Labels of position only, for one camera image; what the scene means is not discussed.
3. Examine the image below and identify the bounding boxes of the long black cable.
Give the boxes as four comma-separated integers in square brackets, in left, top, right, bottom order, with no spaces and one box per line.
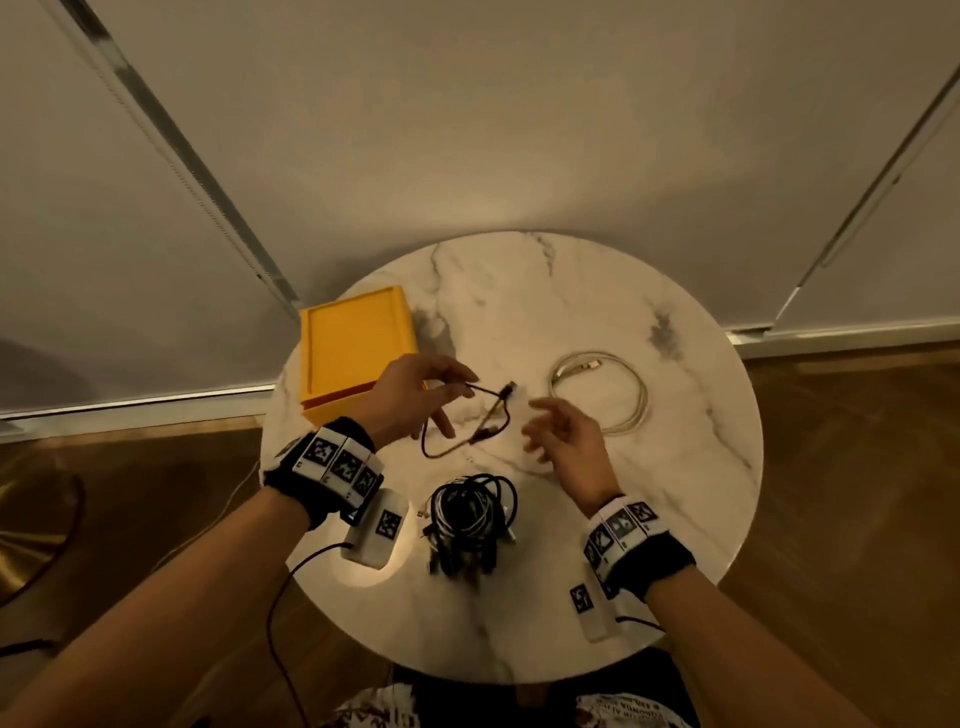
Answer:
[421,473,520,560]

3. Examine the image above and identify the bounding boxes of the beige cable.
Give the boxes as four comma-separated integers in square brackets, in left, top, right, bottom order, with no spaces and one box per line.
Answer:
[545,350,650,438]

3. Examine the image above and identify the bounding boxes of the metal bottom rail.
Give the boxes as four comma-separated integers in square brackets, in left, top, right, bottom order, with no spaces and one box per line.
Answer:
[727,318,960,361]
[0,383,277,444]

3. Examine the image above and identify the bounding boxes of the black left wristband with markers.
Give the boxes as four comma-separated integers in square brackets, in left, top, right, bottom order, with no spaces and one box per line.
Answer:
[262,416,386,532]

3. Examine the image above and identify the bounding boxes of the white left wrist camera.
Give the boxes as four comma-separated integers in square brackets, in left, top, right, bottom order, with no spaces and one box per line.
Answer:
[341,488,410,571]

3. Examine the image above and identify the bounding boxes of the person's left forearm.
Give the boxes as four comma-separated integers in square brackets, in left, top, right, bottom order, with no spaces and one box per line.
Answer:
[0,487,313,728]

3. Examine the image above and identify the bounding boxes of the thin white floor cable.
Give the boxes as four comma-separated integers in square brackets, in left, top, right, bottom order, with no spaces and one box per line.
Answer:
[146,461,262,579]

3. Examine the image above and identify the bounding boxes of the white marble table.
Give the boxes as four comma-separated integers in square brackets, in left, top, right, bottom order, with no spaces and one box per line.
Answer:
[258,230,765,685]

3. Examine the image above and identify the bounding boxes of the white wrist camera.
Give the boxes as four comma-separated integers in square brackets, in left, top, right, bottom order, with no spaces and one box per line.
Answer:
[567,566,620,644]
[341,488,410,571]

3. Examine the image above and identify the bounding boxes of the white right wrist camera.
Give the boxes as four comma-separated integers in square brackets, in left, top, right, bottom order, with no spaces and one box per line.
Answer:
[567,566,620,644]

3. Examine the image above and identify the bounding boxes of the yellow box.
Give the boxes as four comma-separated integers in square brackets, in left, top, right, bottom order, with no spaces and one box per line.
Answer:
[298,284,420,429]

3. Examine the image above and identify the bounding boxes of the thick black cable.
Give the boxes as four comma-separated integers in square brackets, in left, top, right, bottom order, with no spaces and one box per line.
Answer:
[427,536,502,580]

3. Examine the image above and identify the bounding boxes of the short black cable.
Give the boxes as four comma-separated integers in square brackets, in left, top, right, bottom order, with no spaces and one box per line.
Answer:
[419,380,520,460]

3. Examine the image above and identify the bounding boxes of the metal blind track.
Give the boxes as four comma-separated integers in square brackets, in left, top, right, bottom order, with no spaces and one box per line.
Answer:
[41,0,303,316]
[768,63,960,331]

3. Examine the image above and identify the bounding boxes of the person's right forearm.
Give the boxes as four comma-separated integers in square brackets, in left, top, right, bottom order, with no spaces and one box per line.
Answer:
[644,566,879,728]

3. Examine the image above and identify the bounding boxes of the black left camera cable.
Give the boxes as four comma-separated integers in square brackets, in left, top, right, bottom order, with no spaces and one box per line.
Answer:
[266,541,354,728]

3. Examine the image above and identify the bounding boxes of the person's right hand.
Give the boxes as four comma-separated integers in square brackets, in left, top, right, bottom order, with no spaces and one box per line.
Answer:
[521,397,624,519]

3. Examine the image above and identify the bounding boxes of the gold lamp base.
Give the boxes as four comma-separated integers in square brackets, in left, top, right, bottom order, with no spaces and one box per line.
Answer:
[0,468,85,609]

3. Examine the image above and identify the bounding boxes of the person's left hand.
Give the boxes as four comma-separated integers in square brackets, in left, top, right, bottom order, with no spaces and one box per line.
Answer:
[346,353,481,451]

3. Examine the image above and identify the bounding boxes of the black right wristband with markers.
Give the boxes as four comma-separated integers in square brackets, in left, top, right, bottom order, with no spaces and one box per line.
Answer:
[581,494,697,604]

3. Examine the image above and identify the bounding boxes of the black wristband with markers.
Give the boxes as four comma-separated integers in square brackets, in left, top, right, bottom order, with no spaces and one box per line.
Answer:
[581,494,697,604]
[262,416,386,532]

